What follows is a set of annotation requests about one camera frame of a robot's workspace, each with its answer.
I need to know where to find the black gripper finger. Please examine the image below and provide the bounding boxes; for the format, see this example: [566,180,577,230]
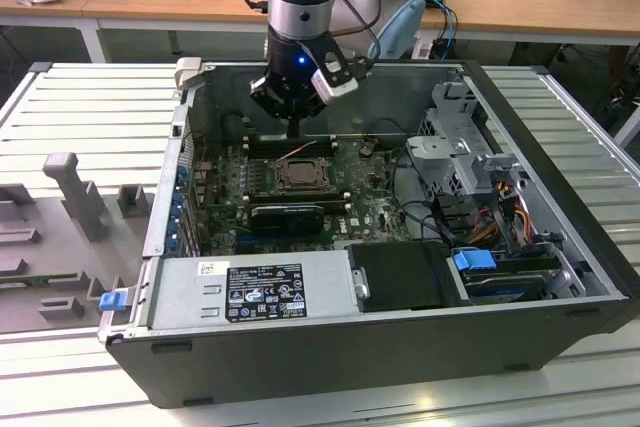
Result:
[249,75,297,142]
[294,100,330,142]

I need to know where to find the thin wire locking lever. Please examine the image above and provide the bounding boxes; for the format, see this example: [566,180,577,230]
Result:
[281,139,318,160]

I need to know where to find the silver CPU plate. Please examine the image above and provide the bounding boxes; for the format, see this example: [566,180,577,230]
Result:
[285,161,322,183]

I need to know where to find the black RAM slot row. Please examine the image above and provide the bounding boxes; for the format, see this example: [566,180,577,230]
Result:
[247,132,339,159]
[244,188,352,213]

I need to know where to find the CPU socket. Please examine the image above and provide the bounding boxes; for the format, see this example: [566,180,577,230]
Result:
[272,157,335,195]

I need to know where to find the blue slot clip strip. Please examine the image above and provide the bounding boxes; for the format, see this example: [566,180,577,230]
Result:
[168,166,189,254]

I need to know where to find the grey case release latch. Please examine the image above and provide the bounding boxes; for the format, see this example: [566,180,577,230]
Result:
[173,57,205,94]

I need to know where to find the black graphics card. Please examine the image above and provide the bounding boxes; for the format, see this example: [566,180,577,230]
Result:
[249,204,327,237]

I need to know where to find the green motherboard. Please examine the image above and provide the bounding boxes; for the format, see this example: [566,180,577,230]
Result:
[192,139,416,256]

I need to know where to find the grey metal drive cage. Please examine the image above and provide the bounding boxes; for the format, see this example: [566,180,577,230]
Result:
[404,79,532,209]

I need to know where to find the black plastic shroud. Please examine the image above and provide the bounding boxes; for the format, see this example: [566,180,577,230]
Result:
[344,240,472,312]

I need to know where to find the grey power supply unit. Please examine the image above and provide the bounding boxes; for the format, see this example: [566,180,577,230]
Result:
[148,251,362,329]

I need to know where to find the hard disk in blue carrier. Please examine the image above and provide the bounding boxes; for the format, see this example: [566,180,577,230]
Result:
[452,248,562,306]

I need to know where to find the black open PC case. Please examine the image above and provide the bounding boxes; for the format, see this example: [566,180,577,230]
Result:
[104,57,640,411]

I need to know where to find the blue plastic case latch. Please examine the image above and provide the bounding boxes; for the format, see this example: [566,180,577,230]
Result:
[99,291,126,312]

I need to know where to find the grey parts rack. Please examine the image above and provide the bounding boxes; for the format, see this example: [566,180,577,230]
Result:
[0,151,154,334]

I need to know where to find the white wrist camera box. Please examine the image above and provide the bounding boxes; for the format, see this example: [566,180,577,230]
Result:
[310,50,361,106]

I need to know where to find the metal socket cover frame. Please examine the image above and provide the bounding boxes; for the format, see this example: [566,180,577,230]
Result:
[274,158,334,193]

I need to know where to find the black looped cable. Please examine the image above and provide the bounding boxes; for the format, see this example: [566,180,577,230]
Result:
[388,146,454,244]

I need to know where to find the blue cable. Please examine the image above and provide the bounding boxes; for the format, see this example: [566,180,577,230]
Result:
[424,0,459,51]

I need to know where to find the yellow red wire bundle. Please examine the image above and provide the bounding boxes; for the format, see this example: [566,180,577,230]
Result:
[469,194,532,244]

